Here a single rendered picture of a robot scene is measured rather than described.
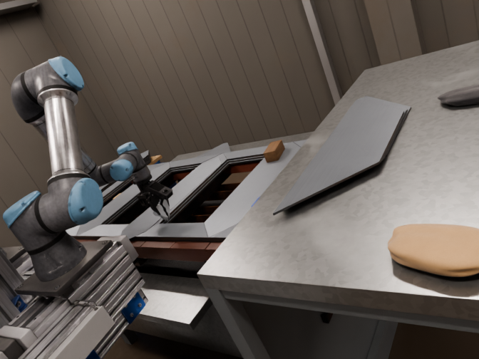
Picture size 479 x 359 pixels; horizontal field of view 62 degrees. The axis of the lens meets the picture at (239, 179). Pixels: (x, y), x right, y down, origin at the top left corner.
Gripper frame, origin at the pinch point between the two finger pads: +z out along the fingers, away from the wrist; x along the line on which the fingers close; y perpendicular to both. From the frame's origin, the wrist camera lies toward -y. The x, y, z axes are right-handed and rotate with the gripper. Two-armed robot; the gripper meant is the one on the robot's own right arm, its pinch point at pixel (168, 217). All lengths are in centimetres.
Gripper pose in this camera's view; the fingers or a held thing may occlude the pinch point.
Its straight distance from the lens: 171.4
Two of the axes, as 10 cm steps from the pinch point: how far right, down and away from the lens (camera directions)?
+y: -7.8, 0.8, 6.2
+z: 3.8, 8.5, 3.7
